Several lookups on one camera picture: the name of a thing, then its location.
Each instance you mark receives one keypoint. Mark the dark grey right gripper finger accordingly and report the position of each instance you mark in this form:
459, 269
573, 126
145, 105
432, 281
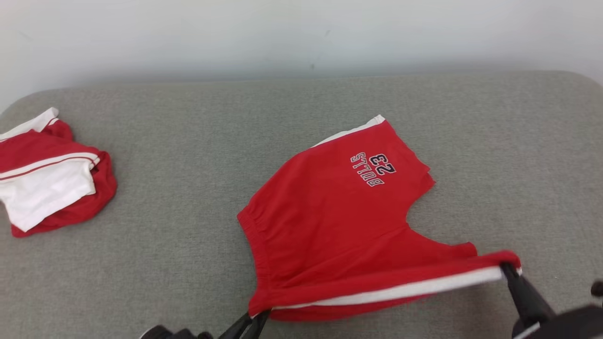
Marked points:
525, 296

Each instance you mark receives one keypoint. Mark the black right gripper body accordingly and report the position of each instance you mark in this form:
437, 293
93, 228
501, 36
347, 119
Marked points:
570, 325

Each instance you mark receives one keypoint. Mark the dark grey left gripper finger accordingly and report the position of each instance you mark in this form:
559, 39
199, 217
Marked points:
238, 327
258, 327

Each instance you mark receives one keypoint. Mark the red shorts with white stripes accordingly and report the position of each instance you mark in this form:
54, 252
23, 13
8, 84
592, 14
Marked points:
339, 212

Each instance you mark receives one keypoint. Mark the red jersey with white sleeves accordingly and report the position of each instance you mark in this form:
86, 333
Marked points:
47, 197

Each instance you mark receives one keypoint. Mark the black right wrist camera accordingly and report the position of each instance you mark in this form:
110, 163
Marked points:
598, 288

